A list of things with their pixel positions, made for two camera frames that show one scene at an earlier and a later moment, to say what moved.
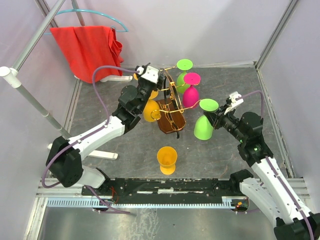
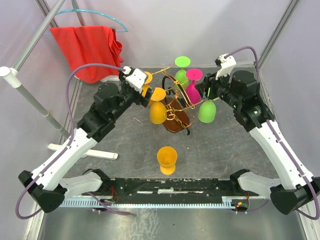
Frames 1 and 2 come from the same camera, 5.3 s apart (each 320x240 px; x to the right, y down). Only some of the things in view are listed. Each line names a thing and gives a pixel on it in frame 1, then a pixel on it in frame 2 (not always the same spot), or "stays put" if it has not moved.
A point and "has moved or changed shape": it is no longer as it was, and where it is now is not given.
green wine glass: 203,129 has moved or changed shape
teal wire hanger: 91,11 stays put
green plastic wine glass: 184,64 has moved or changed shape
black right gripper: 216,118 → 210,81
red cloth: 88,47 stays put
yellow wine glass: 151,111 has moved or changed shape
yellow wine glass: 167,156 stays put
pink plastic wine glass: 191,96 has moved or changed shape
